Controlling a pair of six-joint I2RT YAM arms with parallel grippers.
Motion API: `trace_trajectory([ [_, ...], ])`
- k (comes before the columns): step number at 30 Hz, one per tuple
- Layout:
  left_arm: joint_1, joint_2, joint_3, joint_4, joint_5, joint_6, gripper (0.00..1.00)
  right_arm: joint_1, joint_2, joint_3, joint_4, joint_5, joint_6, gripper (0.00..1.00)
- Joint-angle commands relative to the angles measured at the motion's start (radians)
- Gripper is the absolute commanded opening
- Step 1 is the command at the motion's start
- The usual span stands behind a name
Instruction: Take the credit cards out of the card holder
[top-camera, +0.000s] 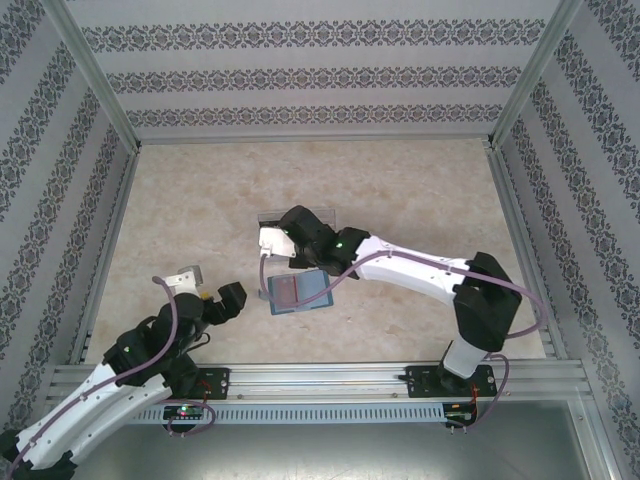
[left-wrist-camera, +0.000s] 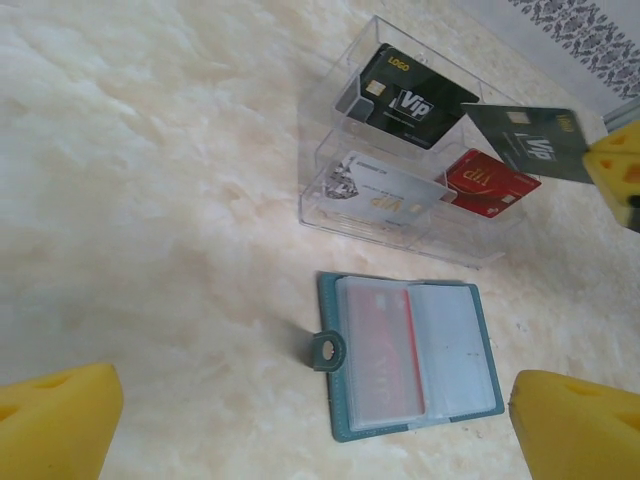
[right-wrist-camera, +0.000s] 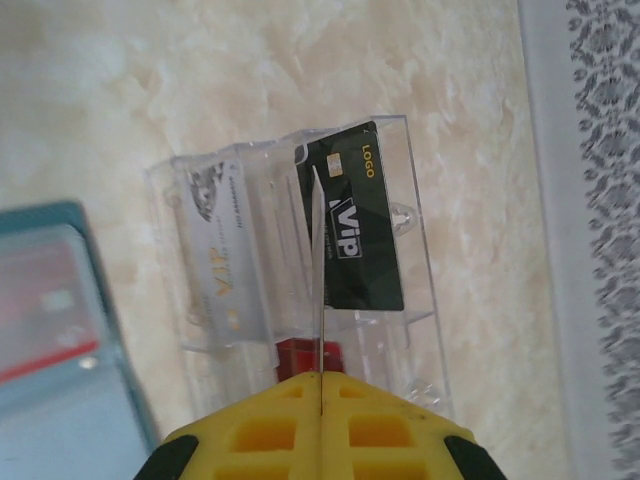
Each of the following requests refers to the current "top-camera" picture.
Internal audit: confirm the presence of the clear plastic organizer box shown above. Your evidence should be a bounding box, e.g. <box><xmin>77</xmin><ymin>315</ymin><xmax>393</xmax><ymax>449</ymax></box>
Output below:
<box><xmin>257</xmin><ymin>207</ymin><xmax>337</xmax><ymax>271</ymax></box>

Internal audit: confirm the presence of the teal leather card holder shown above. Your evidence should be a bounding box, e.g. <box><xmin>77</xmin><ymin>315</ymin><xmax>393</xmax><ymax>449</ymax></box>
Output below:
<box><xmin>259</xmin><ymin>272</ymin><xmax>335</xmax><ymax>317</ymax></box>

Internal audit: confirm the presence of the plain red card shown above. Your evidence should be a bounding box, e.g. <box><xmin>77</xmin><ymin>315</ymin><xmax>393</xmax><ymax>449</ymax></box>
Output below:
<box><xmin>269</xmin><ymin>276</ymin><xmax>300</xmax><ymax>310</ymax></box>

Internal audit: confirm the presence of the grey metal sheet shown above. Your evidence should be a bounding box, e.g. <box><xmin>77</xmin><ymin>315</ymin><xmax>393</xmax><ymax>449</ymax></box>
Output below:
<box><xmin>64</xmin><ymin>422</ymin><xmax>619</xmax><ymax>480</ymax></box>

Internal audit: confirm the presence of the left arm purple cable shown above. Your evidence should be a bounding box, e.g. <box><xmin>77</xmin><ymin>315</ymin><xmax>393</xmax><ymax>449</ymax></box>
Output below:
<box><xmin>0</xmin><ymin>275</ymin><xmax>217</xmax><ymax>471</ymax></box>

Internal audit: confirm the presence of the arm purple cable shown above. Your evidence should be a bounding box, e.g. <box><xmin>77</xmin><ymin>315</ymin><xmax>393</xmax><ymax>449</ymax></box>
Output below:
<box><xmin>257</xmin><ymin>249</ymin><xmax>547</xmax><ymax>435</ymax></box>
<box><xmin>0</xmin><ymin>275</ymin><xmax>217</xmax><ymax>471</ymax></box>

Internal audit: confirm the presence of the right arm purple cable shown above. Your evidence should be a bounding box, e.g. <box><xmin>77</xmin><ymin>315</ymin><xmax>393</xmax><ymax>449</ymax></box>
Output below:
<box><xmin>257</xmin><ymin>249</ymin><xmax>547</xmax><ymax>435</ymax></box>

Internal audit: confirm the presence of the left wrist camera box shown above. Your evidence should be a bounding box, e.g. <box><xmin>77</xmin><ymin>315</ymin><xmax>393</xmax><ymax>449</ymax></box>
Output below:
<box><xmin>164</xmin><ymin>264</ymin><xmax>205</xmax><ymax>296</ymax></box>

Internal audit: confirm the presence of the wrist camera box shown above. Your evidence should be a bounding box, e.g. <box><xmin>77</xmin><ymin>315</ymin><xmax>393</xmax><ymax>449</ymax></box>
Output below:
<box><xmin>164</xmin><ymin>264</ymin><xmax>205</xmax><ymax>296</ymax></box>
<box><xmin>257</xmin><ymin>225</ymin><xmax>296</xmax><ymax>261</ymax></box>

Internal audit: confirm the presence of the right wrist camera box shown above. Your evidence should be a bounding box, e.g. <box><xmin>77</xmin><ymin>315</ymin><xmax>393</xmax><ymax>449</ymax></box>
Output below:
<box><xmin>257</xmin><ymin>225</ymin><xmax>296</xmax><ymax>261</ymax></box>

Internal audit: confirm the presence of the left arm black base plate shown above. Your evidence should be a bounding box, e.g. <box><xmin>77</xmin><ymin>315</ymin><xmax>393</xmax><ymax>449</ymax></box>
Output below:
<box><xmin>164</xmin><ymin>367</ymin><xmax>232</xmax><ymax>401</ymax></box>

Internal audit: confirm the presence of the aluminium side frame rail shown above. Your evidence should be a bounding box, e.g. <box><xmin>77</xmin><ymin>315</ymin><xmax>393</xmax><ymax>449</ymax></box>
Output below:
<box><xmin>67</xmin><ymin>149</ymin><xmax>141</xmax><ymax>369</ymax></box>
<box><xmin>488</xmin><ymin>147</ymin><xmax>571</xmax><ymax>361</ymax></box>

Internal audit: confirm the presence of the aluminium back frame rail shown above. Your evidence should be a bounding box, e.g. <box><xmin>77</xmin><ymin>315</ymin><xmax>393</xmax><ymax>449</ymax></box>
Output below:
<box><xmin>135</xmin><ymin>130</ymin><xmax>494</xmax><ymax>147</ymax></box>

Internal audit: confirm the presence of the aluminium mounting rail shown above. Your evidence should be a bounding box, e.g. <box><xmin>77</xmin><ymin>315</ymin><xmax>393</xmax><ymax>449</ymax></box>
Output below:
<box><xmin>49</xmin><ymin>362</ymin><xmax>586</xmax><ymax>404</ymax></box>

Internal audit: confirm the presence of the slotted grey cable duct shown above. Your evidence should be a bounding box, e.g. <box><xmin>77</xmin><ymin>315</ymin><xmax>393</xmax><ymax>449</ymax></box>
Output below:
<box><xmin>134</xmin><ymin>403</ymin><xmax>446</xmax><ymax>425</ymax></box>

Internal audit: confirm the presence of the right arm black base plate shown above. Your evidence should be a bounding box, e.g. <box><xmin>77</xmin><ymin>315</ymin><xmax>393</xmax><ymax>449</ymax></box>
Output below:
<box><xmin>405</xmin><ymin>364</ymin><xmax>499</xmax><ymax>400</ymax></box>

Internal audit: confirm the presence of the aluminium corner post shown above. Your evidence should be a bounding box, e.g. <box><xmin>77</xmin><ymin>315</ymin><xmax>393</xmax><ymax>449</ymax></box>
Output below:
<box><xmin>485</xmin><ymin>0</ymin><xmax>586</xmax><ymax>150</ymax></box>
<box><xmin>42</xmin><ymin>0</ymin><xmax>142</xmax><ymax>152</ymax></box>

